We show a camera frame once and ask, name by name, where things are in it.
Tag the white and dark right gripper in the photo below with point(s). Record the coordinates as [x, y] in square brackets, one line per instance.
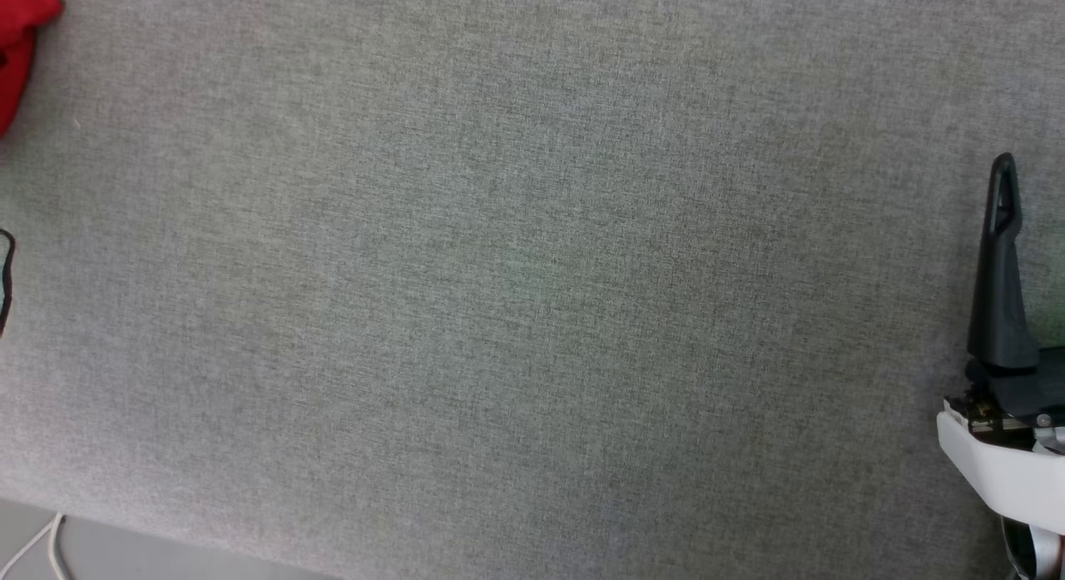
[1011, 468]

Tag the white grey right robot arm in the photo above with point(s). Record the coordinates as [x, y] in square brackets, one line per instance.
[1040, 555]

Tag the red garment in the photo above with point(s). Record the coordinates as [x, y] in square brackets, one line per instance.
[15, 39]

